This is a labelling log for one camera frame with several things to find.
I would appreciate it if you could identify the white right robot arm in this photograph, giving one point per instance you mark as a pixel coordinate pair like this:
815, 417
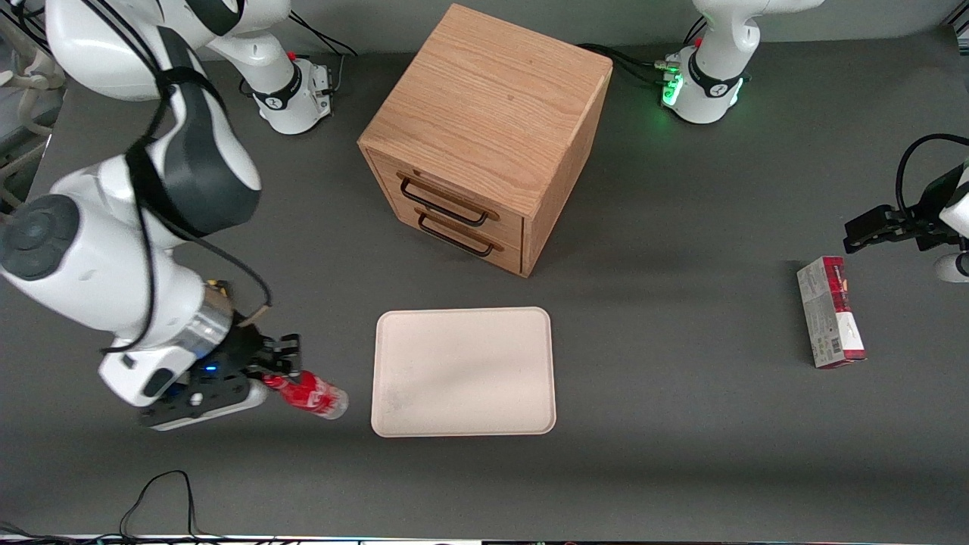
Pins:
83, 257

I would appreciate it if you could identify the wooden drawer cabinet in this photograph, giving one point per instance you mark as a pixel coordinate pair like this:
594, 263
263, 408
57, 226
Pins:
492, 113

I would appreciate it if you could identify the red and grey carton box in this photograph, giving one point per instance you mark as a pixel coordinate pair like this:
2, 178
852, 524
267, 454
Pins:
829, 314

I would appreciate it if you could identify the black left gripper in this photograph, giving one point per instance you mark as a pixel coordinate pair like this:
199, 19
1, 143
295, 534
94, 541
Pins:
918, 225

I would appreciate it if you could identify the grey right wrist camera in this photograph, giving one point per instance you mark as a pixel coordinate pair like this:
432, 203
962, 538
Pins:
204, 405

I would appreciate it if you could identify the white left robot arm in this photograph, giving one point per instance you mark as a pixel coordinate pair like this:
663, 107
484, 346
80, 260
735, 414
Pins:
711, 79

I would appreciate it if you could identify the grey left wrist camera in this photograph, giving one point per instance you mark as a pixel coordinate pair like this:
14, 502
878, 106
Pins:
952, 268

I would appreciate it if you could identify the wooden drawer front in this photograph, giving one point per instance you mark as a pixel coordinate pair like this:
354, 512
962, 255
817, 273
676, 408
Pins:
454, 198
500, 257

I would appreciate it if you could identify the beige plastic tray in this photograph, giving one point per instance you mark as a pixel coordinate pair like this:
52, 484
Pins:
463, 372

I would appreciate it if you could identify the red coke bottle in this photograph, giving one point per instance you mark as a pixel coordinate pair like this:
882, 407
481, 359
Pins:
314, 395

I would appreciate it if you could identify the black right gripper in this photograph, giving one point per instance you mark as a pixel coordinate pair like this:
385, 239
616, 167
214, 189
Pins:
244, 350

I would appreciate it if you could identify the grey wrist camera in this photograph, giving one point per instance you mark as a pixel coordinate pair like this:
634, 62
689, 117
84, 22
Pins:
952, 268
204, 405

